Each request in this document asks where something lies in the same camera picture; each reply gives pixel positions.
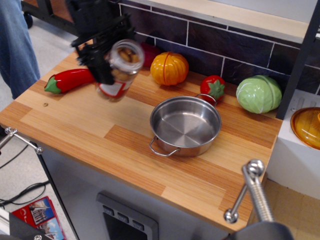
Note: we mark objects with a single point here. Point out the green toy cabbage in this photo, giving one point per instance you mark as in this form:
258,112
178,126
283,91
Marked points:
259,94

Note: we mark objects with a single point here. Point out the red plastic cup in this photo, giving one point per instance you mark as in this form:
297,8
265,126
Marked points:
150,52

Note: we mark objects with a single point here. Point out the red toy tomato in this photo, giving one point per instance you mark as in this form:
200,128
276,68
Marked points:
213,86

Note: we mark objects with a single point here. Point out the clear almond jar red label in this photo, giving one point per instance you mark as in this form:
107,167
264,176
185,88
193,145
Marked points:
126,58

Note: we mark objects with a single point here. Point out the blue jeans leg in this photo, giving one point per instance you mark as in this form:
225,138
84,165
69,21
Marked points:
18,63

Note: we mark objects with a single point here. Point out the stainless steel two-handled pot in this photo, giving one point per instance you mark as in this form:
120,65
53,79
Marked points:
184,126

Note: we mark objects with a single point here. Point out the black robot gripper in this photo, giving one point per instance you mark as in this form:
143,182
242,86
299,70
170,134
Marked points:
98,30

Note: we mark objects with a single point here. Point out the red postcard booklet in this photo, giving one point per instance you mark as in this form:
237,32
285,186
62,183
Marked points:
42,215

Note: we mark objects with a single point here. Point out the grey oven control panel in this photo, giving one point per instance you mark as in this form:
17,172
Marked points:
125,223

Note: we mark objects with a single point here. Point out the dark grey shelf post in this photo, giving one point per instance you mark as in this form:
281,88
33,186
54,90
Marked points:
299,64

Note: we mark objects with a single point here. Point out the red toy chili pepper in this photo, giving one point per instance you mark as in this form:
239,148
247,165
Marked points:
67,80

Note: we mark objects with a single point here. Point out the orange toy pumpkin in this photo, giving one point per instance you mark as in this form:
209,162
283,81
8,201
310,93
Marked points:
169,69

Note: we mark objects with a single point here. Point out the amber glass lid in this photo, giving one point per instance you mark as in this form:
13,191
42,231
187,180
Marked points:
305,124

